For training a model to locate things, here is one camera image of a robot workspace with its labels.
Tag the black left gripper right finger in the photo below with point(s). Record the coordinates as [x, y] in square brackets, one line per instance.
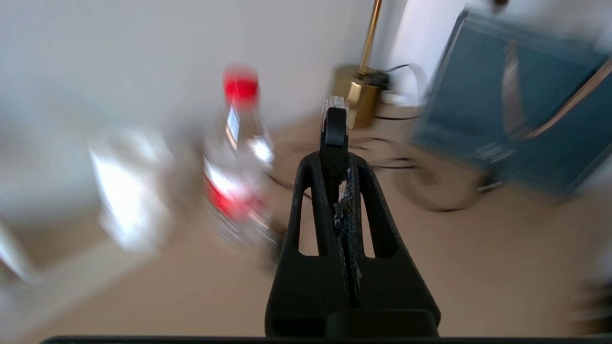
[397, 286]

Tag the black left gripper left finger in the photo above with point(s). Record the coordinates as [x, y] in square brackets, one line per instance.
[306, 286]

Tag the red-capped water bottle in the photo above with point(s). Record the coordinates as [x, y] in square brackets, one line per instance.
[236, 191]

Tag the brass desk lamp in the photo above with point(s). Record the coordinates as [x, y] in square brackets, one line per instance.
[356, 95]

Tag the black box on lamp base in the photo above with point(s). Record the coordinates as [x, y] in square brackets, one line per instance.
[380, 79]

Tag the dark blue paper bag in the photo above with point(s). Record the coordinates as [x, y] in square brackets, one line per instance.
[516, 110]

